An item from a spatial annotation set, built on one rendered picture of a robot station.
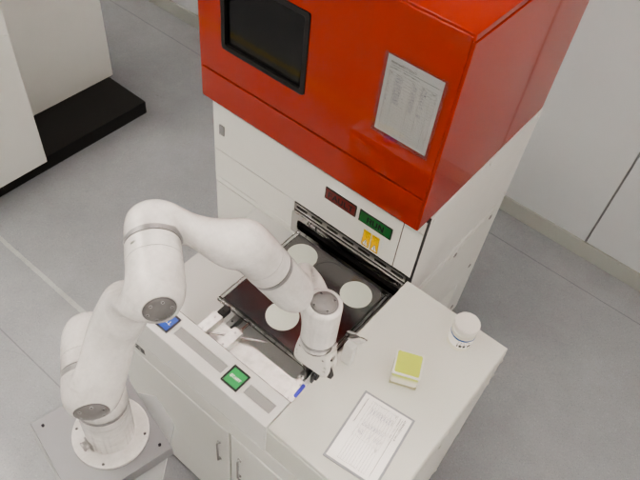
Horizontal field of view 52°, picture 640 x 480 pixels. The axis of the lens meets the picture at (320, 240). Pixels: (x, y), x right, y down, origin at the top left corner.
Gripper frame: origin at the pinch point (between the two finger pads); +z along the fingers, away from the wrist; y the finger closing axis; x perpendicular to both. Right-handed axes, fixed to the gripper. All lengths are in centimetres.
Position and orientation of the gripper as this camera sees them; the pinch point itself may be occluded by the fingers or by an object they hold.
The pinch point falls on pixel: (311, 372)
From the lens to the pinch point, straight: 168.5
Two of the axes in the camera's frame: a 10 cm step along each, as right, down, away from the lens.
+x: -5.8, 5.9, -5.6
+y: -8.1, -5.0, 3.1
